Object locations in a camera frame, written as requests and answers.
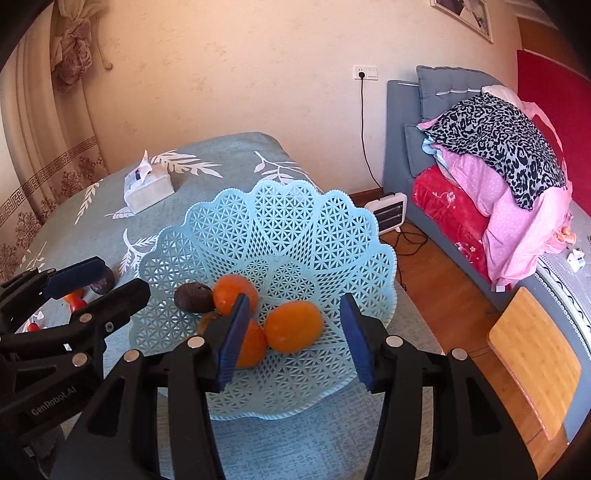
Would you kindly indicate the small white box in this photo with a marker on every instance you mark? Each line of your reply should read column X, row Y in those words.
column 576, row 259

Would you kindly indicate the tissue box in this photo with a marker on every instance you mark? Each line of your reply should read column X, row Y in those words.
column 150, row 189

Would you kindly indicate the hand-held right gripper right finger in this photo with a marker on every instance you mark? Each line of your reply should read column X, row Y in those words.
column 358, row 341

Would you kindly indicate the pile of blankets and clothes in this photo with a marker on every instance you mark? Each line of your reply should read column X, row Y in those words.
column 517, row 217

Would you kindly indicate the large smooth orange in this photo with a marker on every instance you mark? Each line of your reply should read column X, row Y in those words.
column 293, row 326

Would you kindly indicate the small red tomato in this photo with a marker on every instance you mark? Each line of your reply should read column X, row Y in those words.
column 32, row 326

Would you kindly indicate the wooden chair seat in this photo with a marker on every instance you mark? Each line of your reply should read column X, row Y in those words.
column 535, row 355

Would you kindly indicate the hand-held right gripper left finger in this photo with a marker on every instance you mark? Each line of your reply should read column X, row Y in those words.
column 233, row 341

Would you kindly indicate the red floral blanket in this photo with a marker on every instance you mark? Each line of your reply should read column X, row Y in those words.
column 443, row 207

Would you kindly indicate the white wall socket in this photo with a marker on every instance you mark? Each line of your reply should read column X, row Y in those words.
column 365, row 71

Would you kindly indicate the beige patterned curtain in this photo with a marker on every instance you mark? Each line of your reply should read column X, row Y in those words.
column 27, row 161

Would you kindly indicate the framed wall picture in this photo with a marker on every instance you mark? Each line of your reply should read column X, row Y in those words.
column 466, row 14

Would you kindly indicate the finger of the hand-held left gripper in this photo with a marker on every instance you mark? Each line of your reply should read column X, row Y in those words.
column 120, row 300
column 76, row 277

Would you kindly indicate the red cloth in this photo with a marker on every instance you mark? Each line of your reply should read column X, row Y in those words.
column 554, row 92

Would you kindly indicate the light blue lattice basket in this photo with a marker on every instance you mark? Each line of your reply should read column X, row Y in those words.
column 286, row 230

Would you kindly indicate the grey cushion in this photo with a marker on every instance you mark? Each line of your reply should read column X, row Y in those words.
column 443, row 87
column 415, row 147

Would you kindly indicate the round orange mandarin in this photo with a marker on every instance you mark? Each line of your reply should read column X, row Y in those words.
column 253, row 344

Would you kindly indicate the small orange mandarin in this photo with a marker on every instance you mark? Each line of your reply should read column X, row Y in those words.
column 233, row 288

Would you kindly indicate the curtain tieback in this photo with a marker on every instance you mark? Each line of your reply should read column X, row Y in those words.
column 76, row 46

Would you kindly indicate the white electric heater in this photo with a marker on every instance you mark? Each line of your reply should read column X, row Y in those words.
column 388, row 210

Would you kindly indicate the dark brown passion fruit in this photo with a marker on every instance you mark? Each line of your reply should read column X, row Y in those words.
column 102, row 280
column 194, row 297

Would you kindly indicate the leopard print cloth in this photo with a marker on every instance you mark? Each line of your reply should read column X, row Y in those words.
column 503, row 138

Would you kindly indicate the grey patterned cloth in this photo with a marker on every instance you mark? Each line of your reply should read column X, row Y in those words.
column 568, row 300

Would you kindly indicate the grey-blue sofa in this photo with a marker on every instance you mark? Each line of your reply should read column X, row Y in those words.
column 397, row 138

